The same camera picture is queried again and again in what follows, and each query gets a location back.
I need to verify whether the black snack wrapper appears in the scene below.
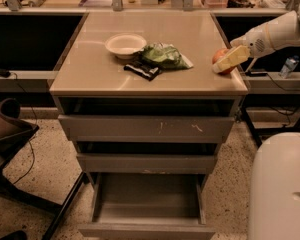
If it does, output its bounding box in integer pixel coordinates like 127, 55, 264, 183
124, 60, 161, 81

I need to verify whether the grey bottom drawer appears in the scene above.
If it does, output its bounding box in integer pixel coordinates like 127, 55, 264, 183
79, 173, 215, 240

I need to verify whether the grey drawer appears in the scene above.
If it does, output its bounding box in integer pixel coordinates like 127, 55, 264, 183
79, 173, 215, 240
58, 115, 234, 143
77, 153, 217, 174

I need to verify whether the white stick with black base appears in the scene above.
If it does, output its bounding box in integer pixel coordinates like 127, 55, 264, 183
244, 58, 267, 77

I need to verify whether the green chip bag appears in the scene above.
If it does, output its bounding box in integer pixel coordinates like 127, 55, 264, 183
140, 43, 193, 70

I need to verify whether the grey drawer cabinet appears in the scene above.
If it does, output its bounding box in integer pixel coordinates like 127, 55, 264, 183
50, 11, 248, 181

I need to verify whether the black table leg frame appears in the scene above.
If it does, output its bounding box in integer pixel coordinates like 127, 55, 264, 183
240, 105, 300, 147

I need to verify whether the dark office chair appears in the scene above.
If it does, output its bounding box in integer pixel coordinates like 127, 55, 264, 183
0, 98, 86, 240

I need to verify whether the white paper bowl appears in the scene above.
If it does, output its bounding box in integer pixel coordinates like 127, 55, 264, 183
105, 33, 147, 59

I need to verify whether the grey top drawer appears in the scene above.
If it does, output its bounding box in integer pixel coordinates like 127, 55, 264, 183
58, 115, 234, 143

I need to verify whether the clear plastic water bottle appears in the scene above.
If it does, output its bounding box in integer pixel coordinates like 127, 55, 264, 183
279, 55, 299, 79

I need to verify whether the grey middle drawer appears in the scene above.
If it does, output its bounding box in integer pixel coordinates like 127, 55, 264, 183
77, 153, 217, 174

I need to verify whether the red apple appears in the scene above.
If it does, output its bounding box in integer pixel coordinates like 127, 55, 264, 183
212, 48, 235, 75

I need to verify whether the black device on shelf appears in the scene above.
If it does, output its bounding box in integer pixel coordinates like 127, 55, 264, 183
0, 69, 11, 78

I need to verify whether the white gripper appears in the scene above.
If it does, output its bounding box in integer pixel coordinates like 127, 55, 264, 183
212, 26, 274, 74

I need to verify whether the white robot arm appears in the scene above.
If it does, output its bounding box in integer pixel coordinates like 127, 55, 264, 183
212, 3, 300, 74

